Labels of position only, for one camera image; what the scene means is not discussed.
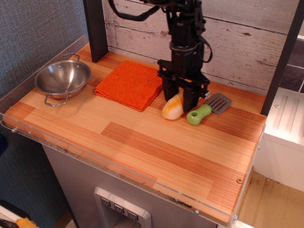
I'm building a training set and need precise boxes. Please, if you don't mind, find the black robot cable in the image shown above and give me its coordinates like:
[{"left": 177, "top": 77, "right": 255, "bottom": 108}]
[{"left": 108, "top": 0, "right": 213, "bottom": 64}]

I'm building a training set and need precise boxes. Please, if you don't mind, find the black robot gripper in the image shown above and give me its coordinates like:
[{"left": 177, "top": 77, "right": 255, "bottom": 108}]
[{"left": 158, "top": 45, "right": 210, "bottom": 112}]

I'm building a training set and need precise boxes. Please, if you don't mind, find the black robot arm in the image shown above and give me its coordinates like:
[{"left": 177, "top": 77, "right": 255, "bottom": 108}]
[{"left": 147, "top": 0, "right": 212, "bottom": 112}]

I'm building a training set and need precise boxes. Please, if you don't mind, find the orange cloth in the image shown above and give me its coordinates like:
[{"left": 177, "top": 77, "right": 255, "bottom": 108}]
[{"left": 94, "top": 61, "right": 162, "bottom": 112}]

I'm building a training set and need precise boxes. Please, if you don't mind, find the green handled grey spatula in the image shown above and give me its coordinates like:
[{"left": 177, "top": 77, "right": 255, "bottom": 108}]
[{"left": 187, "top": 93, "right": 232, "bottom": 125}]

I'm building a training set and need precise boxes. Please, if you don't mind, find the stainless steel bowl with handles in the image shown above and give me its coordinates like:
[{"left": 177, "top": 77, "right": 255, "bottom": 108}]
[{"left": 34, "top": 53, "right": 91, "bottom": 107}]

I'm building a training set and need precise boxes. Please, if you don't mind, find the grey toy fridge cabinet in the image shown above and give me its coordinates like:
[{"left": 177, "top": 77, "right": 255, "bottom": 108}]
[{"left": 43, "top": 146, "right": 217, "bottom": 228}]

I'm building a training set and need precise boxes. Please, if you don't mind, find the toy bread bun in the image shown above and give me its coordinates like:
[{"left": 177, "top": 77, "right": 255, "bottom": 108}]
[{"left": 162, "top": 90, "right": 184, "bottom": 120}]

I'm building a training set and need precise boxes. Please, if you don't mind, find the white toy sink counter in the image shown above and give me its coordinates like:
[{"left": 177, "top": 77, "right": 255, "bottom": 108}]
[{"left": 253, "top": 88, "right": 304, "bottom": 191}]

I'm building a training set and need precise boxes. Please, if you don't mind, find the dark vertical post right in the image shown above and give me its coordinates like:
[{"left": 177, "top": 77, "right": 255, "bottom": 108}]
[{"left": 260, "top": 0, "right": 304, "bottom": 116}]

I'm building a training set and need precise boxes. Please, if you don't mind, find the yellow object at corner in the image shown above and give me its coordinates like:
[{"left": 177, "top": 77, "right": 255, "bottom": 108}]
[{"left": 16, "top": 218, "right": 37, "bottom": 228}]

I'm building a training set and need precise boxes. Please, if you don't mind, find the silver dispenser panel with buttons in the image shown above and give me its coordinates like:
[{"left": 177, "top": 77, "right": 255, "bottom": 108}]
[{"left": 94, "top": 186, "right": 152, "bottom": 228}]

